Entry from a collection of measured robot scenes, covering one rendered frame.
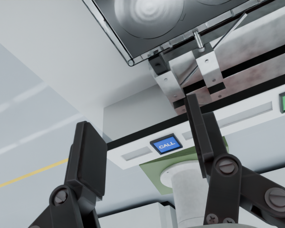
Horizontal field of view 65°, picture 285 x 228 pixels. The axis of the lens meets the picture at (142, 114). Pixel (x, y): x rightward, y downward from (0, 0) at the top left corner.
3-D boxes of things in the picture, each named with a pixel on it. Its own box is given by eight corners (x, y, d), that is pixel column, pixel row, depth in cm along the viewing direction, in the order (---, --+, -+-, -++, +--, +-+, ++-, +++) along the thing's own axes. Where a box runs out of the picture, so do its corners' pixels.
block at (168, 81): (152, 68, 44) (154, 78, 42) (168, 61, 43) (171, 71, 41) (168, 94, 49) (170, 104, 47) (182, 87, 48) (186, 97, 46)
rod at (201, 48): (189, 30, 38) (192, 34, 37) (197, 26, 37) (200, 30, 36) (197, 50, 41) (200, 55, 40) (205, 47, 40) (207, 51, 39)
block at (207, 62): (191, 50, 41) (195, 59, 39) (209, 41, 40) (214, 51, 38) (203, 79, 47) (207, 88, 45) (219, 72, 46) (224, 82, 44)
